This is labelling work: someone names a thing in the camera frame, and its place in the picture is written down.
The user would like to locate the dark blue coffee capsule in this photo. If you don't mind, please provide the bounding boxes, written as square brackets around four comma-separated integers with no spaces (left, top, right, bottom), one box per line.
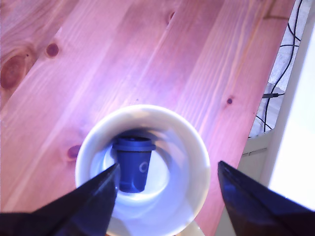
[112,136,157,194]

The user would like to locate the white furniture panel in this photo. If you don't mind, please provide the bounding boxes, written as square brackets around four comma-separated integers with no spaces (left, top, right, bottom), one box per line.
[242,0,315,212]

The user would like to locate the dark red picture mug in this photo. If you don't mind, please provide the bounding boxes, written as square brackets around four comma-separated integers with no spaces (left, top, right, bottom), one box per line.
[75,104,212,236]

